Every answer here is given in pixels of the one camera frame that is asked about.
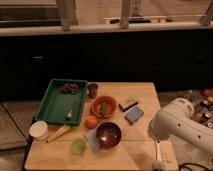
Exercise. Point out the white handled black brush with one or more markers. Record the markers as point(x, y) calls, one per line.
point(158, 164)

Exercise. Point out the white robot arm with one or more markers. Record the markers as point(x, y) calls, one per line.
point(175, 118)

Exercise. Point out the small metal cup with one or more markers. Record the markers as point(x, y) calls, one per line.
point(92, 89)

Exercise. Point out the green plastic cup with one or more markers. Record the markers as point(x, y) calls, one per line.
point(78, 147)

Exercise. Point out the white cup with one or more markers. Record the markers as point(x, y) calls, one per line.
point(39, 130)

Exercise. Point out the orange bowl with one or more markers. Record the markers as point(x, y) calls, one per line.
point(111, 106)

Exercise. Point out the green vegetable in bowl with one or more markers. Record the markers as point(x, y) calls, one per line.
point(103, 108)

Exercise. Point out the wooden block eraser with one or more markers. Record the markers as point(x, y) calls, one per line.
point(127, 104)

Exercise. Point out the bunch of red grapes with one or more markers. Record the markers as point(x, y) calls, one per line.
point(69, 88)

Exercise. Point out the blue sponge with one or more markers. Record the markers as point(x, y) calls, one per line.
point(134, 114)

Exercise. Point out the orange fruit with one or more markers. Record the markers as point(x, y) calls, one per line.
point(91, 122)

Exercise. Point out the green plastic tray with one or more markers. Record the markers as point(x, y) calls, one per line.
point(55, 105)

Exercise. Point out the garlic bulb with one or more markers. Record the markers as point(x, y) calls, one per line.
point(69, 115)

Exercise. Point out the dark red bowl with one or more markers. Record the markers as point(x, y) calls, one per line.
point(108, 135)

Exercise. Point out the blue cloth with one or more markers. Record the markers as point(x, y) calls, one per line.
point(91, 138)

